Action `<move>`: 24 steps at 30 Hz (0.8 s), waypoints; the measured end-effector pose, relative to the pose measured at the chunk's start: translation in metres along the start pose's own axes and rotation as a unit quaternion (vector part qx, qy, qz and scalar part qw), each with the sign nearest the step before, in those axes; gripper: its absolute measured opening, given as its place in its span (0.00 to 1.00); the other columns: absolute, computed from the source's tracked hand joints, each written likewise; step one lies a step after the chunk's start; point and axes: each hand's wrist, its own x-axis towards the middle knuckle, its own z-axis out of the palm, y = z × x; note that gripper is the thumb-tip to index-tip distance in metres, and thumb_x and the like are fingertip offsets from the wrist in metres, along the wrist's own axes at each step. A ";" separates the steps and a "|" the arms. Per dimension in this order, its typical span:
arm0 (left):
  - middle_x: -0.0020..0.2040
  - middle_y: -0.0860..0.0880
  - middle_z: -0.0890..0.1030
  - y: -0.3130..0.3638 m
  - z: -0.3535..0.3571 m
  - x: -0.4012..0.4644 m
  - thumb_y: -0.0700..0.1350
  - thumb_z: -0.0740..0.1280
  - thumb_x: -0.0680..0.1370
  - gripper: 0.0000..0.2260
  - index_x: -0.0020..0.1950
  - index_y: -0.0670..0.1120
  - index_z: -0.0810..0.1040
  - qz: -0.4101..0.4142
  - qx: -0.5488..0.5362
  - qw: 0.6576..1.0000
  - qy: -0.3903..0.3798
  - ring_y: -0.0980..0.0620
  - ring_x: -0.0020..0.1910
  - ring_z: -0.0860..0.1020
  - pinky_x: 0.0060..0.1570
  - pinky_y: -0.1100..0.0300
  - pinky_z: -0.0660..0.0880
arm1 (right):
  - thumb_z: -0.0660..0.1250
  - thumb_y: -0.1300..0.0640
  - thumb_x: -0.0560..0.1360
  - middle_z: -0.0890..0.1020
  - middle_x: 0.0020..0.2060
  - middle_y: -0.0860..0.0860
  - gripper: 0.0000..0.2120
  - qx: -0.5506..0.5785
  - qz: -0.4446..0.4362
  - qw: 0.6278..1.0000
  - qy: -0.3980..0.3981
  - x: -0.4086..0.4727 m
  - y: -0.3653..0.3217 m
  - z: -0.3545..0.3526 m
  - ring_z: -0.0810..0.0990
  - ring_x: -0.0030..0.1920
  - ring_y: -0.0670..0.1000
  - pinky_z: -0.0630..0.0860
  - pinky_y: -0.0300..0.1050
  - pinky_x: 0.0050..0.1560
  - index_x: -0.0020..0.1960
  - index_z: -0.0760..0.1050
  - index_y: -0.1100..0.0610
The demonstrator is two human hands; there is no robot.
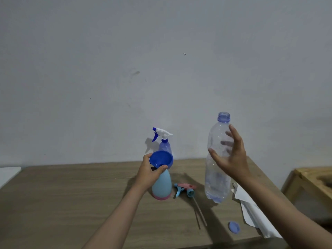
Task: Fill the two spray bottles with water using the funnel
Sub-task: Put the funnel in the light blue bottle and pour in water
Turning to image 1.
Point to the light blue spray bottle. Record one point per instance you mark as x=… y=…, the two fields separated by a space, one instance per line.
x=162 y=185

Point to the blue bottle cap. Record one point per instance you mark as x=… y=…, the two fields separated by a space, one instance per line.
x=234 y=227

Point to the clear plastic water bottle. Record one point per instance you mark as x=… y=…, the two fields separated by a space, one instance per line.
x=216 y=184

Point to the person's left hand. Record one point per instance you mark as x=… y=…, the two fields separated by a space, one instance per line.
x=146 y=176

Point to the white cabinet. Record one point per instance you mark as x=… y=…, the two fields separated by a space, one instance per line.
x=9 y=175

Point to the person's left forearm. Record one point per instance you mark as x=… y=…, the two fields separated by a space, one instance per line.
x=116 y=220

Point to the light wooden stool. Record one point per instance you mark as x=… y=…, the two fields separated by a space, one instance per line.
x=311 y=176

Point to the person's right forearm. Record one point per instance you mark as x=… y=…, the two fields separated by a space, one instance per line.
x=285 y=215

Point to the blue plastic funnel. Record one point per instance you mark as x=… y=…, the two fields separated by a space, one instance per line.
x=160 y=158

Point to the white paper towels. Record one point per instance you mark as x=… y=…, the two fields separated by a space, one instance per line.
x=253 y=215

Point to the white blue trigger sprayer head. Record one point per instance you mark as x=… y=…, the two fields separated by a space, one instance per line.
x=162 y=132

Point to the person's right hand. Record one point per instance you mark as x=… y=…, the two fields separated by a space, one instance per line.
x=237 y=163

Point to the pink spray trigger head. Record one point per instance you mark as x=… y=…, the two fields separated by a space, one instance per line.
x=185 y=186

